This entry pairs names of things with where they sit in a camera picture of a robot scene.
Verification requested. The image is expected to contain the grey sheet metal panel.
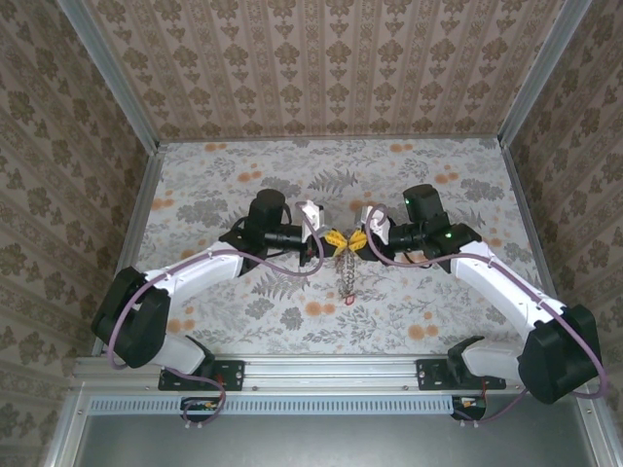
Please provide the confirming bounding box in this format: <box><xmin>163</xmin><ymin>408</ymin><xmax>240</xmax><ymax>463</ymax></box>
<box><xmin>43</xmin><ymin>383</ymin><xmax>623</xmax><ymax>467</ymax></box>

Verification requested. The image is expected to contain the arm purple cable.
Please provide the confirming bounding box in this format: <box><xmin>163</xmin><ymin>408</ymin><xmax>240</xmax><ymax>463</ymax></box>
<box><xmin>105</xmin><ymin>213</ymin><xmax>326</xmax><ymax>431</ymax></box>
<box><xmin>363</xmin><ymin>203</ymin><xmax>608</xmax><ymax>430</ymax></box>

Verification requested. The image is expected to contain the floral table cover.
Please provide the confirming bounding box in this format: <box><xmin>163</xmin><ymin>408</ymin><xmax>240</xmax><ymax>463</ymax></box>
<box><xmin>104</xmin><ymin>139</ymin><xmax>566</xmax><ymax>356</ymax></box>

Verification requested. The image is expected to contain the aluminium table edge rail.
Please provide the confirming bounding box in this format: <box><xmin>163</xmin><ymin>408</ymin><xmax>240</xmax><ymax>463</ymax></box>
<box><xmin>499</xmin><ymin>140</ymin><xmax>577</xmax><ymax>355</ymax></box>
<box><xmin>91</xmin><ymin>143</ymin><xmax>169</xmax><ymax>356</ymax></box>

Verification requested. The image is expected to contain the thin aluminium edge rail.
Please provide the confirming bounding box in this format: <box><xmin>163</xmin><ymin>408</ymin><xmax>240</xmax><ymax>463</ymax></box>
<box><xmin>160</xmin><ymin>136</ymin><xmax>502</xmax><ymax>146</ymax></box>

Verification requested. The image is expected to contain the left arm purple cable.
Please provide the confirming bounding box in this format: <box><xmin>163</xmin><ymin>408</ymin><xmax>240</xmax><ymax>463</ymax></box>
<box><xmin>105</xmin><ymin>213</ymin><xmax>326</xmax><ymax>431</ymax></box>

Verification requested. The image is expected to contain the grey slotted cable duct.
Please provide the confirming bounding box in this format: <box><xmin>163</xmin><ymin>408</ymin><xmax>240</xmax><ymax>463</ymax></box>
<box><xmin>90</xmin><ymin>394</ymin><xmax>488</xmax><ymax>417</ymax></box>

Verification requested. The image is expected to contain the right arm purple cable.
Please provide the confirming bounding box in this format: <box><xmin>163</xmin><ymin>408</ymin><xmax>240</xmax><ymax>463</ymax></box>
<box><xmin>363</xmin><ymin>203</ymin><xmax>608</xmax><ymax>430</ymax></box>

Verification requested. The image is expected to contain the wide aluminium base rail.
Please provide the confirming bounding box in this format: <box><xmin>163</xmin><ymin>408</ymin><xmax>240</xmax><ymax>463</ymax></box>
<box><xmin>72</xmin><ymin>354</ymin><xmax>595</xmax><ymax>391</ymax></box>

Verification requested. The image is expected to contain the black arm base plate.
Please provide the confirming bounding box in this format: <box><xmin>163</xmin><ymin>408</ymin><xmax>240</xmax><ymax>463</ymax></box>
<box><xmin>416</xmin><ymin>358</ymin><xmax>508</xmax><ymax>393</ymax></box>
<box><xmin>158</xmin><ymin>358</ymin><xmax>245</xmax><ymax>393</ymax></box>

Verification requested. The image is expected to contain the aluminium frame post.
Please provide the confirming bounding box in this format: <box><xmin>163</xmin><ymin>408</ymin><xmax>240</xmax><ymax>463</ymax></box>
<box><xmin>495</xmin><ymin>0</ymin><xmax>596</xmax><ymax>147</ymax></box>
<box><xmin>56</xmin><ymin>0</ymin><xmax>162</xmax><ymax>153</ymax></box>

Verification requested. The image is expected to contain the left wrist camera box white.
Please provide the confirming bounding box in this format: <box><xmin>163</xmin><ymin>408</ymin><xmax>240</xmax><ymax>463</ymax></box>
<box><xmin>295</xmin><ymin>198</ymin><xmax>328</xmax><ymax>243</ymax></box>

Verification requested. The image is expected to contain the black cable connector bracket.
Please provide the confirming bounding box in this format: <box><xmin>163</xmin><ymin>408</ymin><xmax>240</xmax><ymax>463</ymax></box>
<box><xmin>450</xmin><ymin>396</ymin><xmax>489</xmax><ymax>422</ymax></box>
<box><xmin>180</xmin><ymin>396</ymin><xmax>221</xmax><ymax>423</ymax></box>

